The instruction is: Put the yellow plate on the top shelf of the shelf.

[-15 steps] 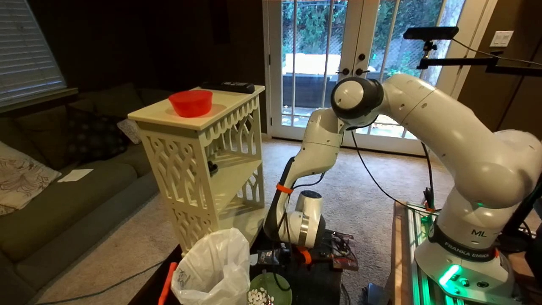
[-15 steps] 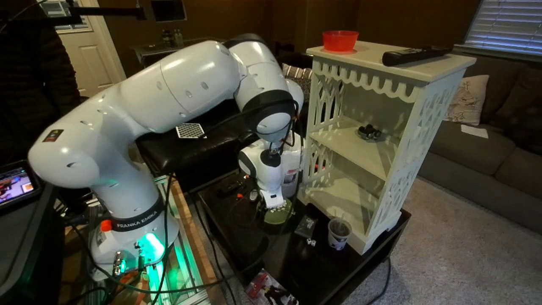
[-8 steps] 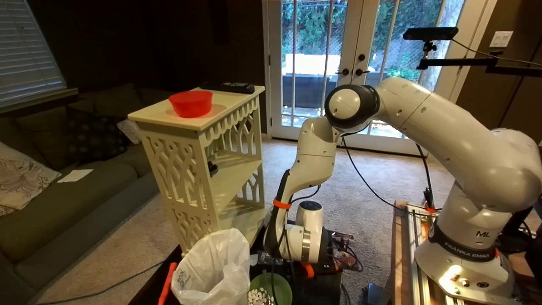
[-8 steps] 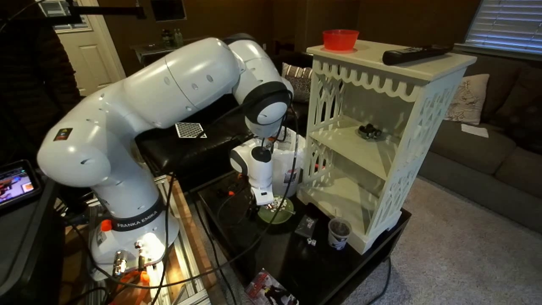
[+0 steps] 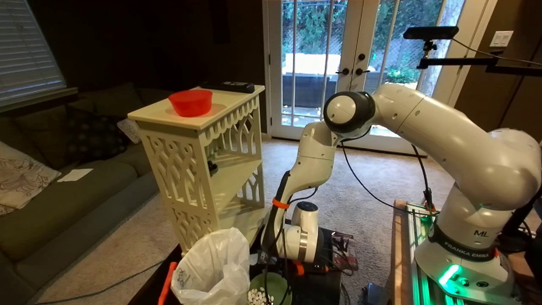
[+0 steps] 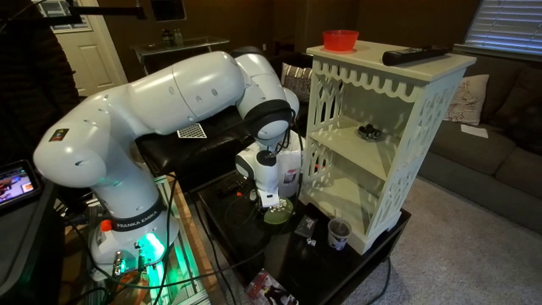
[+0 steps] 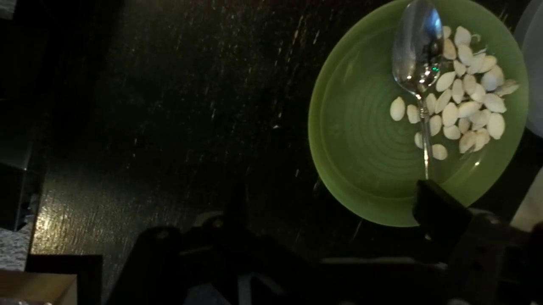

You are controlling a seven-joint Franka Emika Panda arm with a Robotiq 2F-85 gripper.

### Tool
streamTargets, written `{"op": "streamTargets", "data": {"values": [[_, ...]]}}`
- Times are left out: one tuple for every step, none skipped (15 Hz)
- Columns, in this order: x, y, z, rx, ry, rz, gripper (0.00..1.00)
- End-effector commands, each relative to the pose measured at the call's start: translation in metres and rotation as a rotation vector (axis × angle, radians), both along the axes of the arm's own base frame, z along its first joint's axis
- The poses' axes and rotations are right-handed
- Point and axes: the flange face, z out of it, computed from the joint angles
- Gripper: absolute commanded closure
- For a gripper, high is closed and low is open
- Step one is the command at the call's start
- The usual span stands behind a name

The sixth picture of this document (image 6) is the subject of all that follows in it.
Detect yellow green round plate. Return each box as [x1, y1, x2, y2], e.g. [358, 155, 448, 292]
[262, 199, 296, 229]

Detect white lattice wooden shelf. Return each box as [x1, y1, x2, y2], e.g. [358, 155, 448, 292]
[296, 39, 479, 258]

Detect translucent white plastic jug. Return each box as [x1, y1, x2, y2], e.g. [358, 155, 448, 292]
[275, 131, 308, 200]

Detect patterned throw pillow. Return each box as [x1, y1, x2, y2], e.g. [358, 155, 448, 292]
[279, 61, 314, 105]

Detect clear plastic zip bag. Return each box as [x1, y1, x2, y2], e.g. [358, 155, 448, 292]
[292, 216, 318, 239]

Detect small dark object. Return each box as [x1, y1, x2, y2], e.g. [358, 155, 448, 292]
[355, 122, 384, 143]

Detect small printed cup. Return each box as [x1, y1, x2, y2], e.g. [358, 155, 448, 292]
[326, 217, 353, 253]

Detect red plastic bowl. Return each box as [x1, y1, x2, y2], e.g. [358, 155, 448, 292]
[321, 29, 360, 55]

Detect DVD case with dark figure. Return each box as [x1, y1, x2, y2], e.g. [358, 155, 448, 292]
[243, 270, 301, 305]

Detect dark glass desk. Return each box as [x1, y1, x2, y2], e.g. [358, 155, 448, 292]
[133, 34, 231, 75]

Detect black remote control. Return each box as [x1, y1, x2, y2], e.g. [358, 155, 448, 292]
[380, 46, 453, 68]

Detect orange capped bottle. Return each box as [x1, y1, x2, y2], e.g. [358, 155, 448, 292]
[94, 219, 123, 256]

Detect white panel door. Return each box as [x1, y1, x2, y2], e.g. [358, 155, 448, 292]
[31, 0, 130, 99]

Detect white paper note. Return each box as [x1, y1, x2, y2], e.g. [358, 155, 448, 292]
[458, 122, 490, 141]

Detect light patterned pillow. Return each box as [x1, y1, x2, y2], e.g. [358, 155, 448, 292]
[446, 73, 490, 127]

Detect dark grey couch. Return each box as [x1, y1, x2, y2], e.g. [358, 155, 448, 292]
[419, 53, 542, 236]

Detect dark patterned pillow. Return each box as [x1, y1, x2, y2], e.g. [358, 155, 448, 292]
[492, 66, 542, 153]

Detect tablet with lit screen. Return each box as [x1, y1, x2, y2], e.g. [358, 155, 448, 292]
[0, 160, 43, 217]

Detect white window blinds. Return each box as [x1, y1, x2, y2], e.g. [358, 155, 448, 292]
[462, 0, 542, 58]

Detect wooden robot mount stand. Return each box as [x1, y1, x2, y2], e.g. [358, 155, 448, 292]
[55, 175, 226, 305]

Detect black floor cable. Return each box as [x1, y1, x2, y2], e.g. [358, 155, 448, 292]
[363, 256, 396, 305]

